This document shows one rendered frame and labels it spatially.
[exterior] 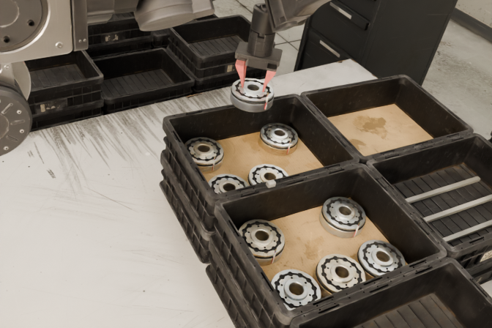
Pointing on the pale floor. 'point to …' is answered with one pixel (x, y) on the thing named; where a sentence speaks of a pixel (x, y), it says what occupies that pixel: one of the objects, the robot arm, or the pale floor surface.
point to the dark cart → (385, 23)
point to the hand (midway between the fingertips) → (253, 86)
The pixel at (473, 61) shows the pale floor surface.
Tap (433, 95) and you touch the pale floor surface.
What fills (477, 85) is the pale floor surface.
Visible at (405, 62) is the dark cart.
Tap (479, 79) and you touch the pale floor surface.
